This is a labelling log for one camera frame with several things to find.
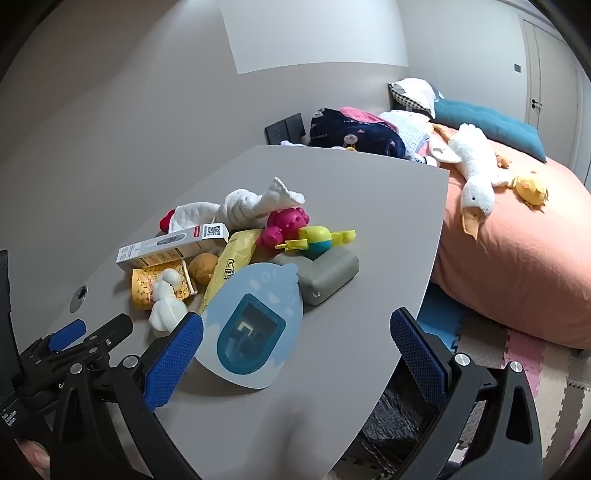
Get white cardboard box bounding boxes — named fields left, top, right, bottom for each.
left=115, top=223, right=230, bottom=276

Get white blue knit blanket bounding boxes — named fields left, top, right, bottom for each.
left=379, top=110, right=435, bottom=160

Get yellow chick plush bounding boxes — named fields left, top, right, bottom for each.
left=512, top=170, right=550, bottom=213

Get pink cloth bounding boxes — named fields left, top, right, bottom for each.
left=339, top=106, right=391, bottom=127

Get magenta rubber toy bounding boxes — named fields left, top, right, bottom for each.
left=255, top=208, right=309, bottom=250

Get teal cushion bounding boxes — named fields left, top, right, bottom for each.
left=431, top=98, right=548, bottom=163

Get beige door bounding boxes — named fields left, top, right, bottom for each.
left=519, top=14, right=583, bottom=139

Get yellow wipes packet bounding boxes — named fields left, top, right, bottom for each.
left=198, top=229, right=262, bottom=317

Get white knotted towel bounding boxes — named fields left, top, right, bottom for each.
left=168, top=176, right=306, bottom=234

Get person's left hand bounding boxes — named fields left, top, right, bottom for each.
left=14, top=438, right=51, bottom=479

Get blue egg-shaped card package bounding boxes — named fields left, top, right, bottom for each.
left=194, top=263, right=304, bottom=392

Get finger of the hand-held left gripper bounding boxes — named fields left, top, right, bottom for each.
left=21, top=319, right=88, bottom=370
left=46, top=314, right=134, bottom=376

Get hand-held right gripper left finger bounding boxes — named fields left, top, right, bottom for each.
left=51, top=312, right=205, bottom=480

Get chequered pillow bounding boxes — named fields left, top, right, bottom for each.
left=388, top=78, right=444, bottom=121

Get navy printed blanket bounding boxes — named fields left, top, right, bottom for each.
left=308, top=107, right=407, bottom=160

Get black trash bag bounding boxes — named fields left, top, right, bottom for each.
left=332, top=383, right=458, bottom=480

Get yellow green toy plane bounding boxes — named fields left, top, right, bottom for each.
left=275, top=225, right=357, bottom=260

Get white knotted rope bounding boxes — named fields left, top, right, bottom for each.
left=148, top=269, right=190, bottom=332

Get brown plush toy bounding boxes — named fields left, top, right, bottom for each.
left=189, top=252, right=220, bottom=284

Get black wall sockets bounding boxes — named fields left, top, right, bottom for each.
left=264, top=113, right=306, bottom=145

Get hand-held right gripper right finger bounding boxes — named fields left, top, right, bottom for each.
left=390, top=307, right=543, bottom=480

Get white goose plush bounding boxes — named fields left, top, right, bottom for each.
left=431, top=122, right=515, bottom=241

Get orange bed sheet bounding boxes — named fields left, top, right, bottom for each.
left=416, top=134, right=591, bottom=352

